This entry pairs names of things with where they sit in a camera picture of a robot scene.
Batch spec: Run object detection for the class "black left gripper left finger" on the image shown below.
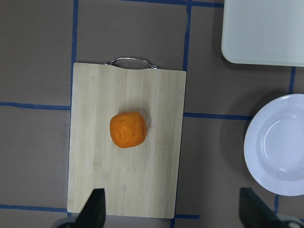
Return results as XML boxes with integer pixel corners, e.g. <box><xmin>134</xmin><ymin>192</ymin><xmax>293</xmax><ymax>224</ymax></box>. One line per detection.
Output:
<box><xmin>77</xmin><ymin>189</ymin><xmax>105</xmax><ymax>228</ymax></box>

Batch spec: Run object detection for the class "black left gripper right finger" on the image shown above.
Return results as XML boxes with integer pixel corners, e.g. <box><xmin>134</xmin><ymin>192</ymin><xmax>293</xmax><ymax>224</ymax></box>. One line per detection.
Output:
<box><xmin>239</xmin><ymin>188</ymin><xmax>279</xmax><ymax>228</ymax></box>

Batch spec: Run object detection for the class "orange fruit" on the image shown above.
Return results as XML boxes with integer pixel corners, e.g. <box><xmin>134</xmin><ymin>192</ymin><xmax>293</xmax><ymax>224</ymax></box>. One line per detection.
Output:
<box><xmin>110</xmin><ymin>111</ymin><xmax>147</xmax><ymax>148</ymax></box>

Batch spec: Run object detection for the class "pale green bear tray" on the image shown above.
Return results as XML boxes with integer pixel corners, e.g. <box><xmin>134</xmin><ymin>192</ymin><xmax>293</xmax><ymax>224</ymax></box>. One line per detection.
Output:
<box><xmin>221</xmin><ymin>0</ymin><xmax>304</xmax><ymax>67</ymax></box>

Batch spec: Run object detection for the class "wooden cutting board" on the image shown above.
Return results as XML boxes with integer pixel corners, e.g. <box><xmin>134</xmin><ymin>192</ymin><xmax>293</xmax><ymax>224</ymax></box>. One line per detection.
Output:
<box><xmin>67</xmin><ymin>63</ymin><xmax>186</xmax><ymax>219</ymax></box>

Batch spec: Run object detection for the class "white ceramic plate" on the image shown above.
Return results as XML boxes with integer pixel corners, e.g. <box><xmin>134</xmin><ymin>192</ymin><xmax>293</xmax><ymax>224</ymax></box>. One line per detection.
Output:
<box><xmin>244</xmin><ymin>94</ymin><xmax>304</xmax><ymax>196</ymax></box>

